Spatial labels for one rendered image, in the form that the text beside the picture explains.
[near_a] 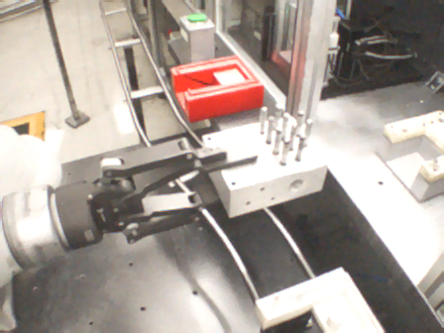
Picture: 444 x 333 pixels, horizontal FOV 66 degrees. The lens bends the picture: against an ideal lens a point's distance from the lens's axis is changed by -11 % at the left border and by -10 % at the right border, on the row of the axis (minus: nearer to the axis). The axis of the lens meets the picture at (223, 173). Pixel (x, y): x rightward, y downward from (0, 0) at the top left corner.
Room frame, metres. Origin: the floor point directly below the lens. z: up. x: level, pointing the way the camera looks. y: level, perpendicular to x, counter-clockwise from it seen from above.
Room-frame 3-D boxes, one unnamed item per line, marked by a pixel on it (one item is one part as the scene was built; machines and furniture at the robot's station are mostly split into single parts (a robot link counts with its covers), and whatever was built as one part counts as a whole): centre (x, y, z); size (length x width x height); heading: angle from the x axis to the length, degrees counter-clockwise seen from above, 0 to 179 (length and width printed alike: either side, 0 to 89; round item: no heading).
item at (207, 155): (0.31, 0.02, 1.08); 0.05 x 0.01 x 0.03; 111
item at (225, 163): (0.32, 0.00, 1.06); 0.07 x 0.03 x 0.01; 111
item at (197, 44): (0.80, 0.05, 0.97); 0.08 x 0.08 x 0.12; 21
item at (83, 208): (0.27, 0.14, 1.03); 0.09 x 0.07 x 0.08; 111
